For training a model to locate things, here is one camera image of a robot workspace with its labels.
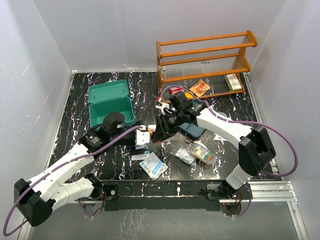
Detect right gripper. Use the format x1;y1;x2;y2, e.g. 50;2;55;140
153;109;185;144

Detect brown medicine bottle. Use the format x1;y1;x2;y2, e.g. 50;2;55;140
147;127;155;136

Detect blue divided tray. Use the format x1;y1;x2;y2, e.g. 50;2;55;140
178;99;205;139

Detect purple cable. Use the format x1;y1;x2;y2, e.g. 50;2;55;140
2;125;141;237
159;86;300;177

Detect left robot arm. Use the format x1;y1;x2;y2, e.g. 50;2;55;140
14;111;149;227

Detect white blue gauze packet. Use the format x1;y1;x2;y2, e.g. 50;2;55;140
139;152;168;180

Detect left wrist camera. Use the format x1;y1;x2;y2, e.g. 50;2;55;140
135;129;151;146

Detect small black scissors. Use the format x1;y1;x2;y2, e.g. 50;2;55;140
184;137;196;144

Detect orange snack packet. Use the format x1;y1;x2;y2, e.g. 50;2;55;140
189;79;211;98

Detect blue swab packet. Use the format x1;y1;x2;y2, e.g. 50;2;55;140
130;144;150;161

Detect yellow tape measure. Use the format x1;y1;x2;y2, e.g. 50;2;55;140
184;92;193;98

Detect white green medicine box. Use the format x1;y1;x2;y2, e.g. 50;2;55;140
224;73;242;92

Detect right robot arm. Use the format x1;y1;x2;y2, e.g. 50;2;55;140
151;91;276;199

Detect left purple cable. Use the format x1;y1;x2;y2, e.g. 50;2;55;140
2;125;141;237

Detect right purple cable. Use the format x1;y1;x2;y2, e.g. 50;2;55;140
159;86;300;177

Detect wooden shelf rack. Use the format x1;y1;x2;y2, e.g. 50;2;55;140
156;30;258;102

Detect clear bag of plasters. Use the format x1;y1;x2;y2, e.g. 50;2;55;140
170;143;196;166

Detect red white medicine box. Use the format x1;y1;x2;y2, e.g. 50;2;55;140
169;86;184;96

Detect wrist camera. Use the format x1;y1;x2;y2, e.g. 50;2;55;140
155;97;173;115
135;129;151;146

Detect white blue card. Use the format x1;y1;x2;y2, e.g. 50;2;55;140
214;133;227;141

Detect bagged bandage box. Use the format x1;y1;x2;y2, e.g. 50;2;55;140
190;143;216;165

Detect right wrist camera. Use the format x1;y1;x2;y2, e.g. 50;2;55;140
155;97;173;115

